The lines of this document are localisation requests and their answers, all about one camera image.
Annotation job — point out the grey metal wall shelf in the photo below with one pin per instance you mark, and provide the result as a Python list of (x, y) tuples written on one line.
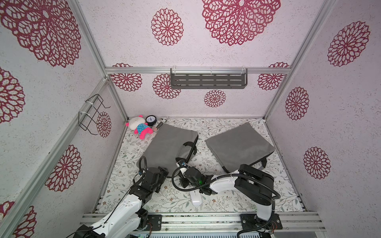
[(211, 80)]

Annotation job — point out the pink white plush toy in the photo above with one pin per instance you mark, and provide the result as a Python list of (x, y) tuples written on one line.
[(139, 126)]

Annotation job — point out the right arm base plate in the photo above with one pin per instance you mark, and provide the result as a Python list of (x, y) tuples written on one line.
[(251, 221)]

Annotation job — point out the black wire wall rack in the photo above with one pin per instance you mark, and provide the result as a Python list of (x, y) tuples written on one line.
[(95, 120)]

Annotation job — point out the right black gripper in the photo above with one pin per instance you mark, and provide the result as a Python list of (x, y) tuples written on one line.
[(184, 169)]

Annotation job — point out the grey laptop bag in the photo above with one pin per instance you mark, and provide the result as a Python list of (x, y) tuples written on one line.
[(240, 145), (169, 145)]

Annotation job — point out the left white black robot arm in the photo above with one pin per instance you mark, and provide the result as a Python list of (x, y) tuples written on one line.
[(129, 214)]

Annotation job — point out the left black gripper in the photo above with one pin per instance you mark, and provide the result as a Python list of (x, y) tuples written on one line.
[(162, 176)]

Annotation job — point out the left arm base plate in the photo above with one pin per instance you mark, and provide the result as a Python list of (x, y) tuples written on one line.
[(149, 223)]

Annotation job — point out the aluminium front rail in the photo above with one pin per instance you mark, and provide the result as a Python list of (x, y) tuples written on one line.
[(230, 222)]

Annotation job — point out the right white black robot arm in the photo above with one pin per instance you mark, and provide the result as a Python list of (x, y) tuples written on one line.
[(255, 184)]

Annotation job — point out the white computer mouse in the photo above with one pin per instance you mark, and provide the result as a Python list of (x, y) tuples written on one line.
[(196, 198)]

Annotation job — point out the small striped tool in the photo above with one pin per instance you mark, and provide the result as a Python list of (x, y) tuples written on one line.
[(159, 125)]

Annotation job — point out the black round gauge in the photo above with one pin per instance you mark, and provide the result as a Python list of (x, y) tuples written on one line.
[(151, 120)]

